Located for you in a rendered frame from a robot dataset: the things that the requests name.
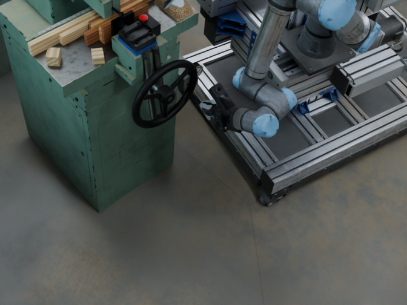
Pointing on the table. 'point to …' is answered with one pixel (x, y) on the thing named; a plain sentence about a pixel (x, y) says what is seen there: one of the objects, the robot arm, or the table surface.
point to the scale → (64, 20)
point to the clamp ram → (119, 23)
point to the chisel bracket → (104, 6)
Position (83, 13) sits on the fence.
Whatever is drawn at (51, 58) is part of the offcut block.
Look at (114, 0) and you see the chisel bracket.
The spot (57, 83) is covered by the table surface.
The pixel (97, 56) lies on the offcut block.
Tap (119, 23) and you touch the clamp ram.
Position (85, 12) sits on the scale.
